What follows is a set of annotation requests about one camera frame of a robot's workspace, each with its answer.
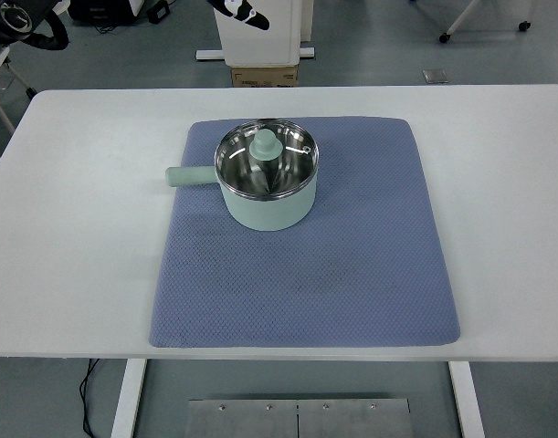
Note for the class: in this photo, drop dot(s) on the glass lid with green knob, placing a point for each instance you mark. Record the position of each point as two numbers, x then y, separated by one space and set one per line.
263 145

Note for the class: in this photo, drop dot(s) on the black and white machine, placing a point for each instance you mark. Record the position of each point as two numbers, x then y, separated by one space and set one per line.
100 11

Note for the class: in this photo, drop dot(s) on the white pedestal cabinet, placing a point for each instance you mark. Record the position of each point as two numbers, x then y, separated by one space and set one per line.
260 45

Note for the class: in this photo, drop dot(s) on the grey floor outlet plate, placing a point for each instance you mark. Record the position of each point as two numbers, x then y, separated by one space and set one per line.
435 76

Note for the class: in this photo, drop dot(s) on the brown cardboard box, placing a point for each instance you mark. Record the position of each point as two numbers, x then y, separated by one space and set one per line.
265 76

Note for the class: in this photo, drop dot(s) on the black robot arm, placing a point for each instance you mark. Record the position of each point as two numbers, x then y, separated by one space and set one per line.
13 13

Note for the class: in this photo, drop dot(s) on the blue textured mat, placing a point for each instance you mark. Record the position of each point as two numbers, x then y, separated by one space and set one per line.
351 274

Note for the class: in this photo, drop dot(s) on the white wheeled cart frame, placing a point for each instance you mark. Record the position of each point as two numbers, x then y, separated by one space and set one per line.
461 18

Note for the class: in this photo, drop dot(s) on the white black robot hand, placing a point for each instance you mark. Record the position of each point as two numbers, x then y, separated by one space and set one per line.
242 11

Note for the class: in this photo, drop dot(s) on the white table leg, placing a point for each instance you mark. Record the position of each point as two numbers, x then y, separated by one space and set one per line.
468 401
128 401

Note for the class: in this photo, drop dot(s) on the small black box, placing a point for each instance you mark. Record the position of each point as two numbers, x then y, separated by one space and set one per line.
159 12

